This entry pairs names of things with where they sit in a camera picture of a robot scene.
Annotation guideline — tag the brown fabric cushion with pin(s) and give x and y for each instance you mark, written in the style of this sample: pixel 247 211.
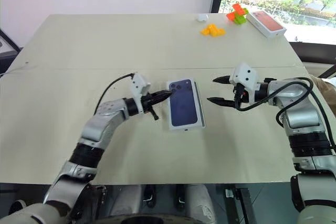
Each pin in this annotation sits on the brown fabric cushion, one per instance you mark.
pixel 328 95

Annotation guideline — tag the white box orange phone print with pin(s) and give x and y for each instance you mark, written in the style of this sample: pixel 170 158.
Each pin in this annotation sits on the white box orange phone print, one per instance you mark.
pixel 266 23

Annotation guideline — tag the white phone box base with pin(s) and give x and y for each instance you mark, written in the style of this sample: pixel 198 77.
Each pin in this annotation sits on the white phone box base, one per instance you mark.
pixel 203 119

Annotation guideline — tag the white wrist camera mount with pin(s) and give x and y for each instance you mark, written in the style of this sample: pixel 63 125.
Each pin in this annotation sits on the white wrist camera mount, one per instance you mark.
pixel 245 75
pixel 139 83

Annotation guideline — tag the small white earbuds case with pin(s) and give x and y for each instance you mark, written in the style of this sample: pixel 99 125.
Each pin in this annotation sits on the small white earbuds case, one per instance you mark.
pixel 202 17

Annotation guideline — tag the black framed panel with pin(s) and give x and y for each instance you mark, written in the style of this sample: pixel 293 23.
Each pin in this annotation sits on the black framed panel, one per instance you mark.
pixel 8 62

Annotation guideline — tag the green toy brick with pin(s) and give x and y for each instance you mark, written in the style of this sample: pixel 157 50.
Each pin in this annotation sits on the green toy brick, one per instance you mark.
pixel 241 19

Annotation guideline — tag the yellow toy brick stack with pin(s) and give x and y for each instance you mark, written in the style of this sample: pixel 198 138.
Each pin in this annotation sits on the yellow toy brick stack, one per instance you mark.
pixel 214 30

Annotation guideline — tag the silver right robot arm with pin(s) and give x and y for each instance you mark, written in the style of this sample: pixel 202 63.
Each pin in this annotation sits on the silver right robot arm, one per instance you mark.
pixel 302 119

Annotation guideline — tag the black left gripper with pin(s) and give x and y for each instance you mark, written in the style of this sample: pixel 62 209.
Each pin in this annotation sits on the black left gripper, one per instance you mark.
pixel 148 103

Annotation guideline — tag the dark window sill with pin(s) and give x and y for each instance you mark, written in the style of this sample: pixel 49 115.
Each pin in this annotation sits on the dark window sill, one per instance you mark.
pixel 315 53

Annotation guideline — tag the orange toy brick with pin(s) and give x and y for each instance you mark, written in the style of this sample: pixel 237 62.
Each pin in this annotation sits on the orange toy brick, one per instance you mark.
pixel 237 9

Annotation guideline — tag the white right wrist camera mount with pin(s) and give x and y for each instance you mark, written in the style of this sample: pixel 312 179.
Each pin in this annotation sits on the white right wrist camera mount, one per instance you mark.
pixel 245 75

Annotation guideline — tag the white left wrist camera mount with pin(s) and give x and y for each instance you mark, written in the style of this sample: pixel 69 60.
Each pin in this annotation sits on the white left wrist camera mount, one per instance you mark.
pixel 139 83

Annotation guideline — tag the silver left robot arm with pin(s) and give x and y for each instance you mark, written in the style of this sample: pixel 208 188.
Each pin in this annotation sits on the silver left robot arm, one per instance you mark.
pixel 105 119

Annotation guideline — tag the black metal table bracket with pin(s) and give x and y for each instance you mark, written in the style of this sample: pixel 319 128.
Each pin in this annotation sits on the black metal table bracket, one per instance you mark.
pixel 242 205

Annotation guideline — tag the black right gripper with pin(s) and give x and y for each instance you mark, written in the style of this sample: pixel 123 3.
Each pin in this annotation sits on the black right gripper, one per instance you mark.
pixel 241 96

